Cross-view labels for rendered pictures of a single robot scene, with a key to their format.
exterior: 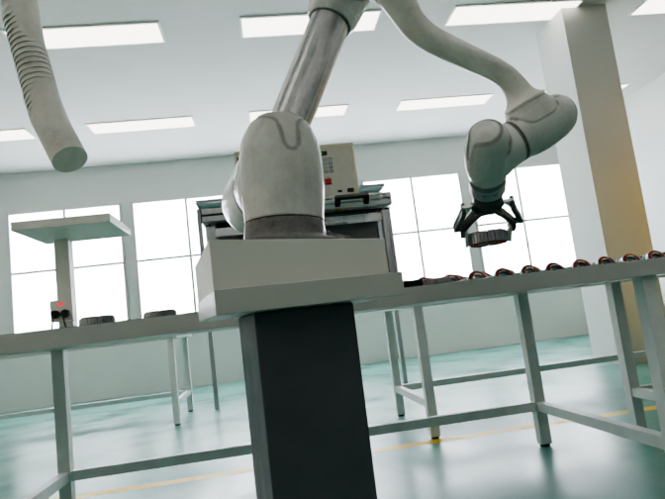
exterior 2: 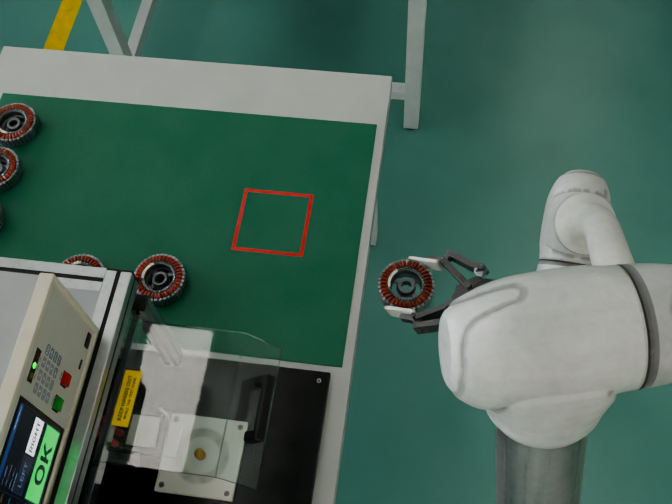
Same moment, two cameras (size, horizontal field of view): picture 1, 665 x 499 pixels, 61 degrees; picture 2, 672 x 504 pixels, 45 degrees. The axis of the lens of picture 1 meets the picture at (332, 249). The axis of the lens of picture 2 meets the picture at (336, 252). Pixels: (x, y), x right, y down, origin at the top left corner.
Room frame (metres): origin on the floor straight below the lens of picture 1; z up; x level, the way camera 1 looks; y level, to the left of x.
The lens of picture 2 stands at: (1.45, 0.24, 2.32)
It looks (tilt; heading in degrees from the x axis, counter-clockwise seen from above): 62 degrees down; 291
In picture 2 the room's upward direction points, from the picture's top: 6 degrees counter-clockwise
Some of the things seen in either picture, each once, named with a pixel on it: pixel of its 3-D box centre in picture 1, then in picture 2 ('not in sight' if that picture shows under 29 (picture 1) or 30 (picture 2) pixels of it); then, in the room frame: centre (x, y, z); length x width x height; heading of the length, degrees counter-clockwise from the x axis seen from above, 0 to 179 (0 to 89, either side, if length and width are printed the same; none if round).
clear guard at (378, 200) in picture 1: (345, 212); (170, 399); (1.88, -0.06, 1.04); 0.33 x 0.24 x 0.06; 7
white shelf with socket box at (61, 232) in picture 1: (78, 279); not in sight; (2.32, 1.06, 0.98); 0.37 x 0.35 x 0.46; 97
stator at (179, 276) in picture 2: (435, 283); (160, 279); (2.09, -0.37, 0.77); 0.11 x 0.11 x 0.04
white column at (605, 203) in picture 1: (600, 183); not in sight; (5.22, -2.58, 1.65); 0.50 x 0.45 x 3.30; 7
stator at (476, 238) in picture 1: (487, 238); (406, 287); (1.57, -0.44, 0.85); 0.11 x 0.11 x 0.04
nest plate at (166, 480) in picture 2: not in sight; (201, 456); (1.87, -0.03, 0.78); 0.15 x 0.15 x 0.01; 7
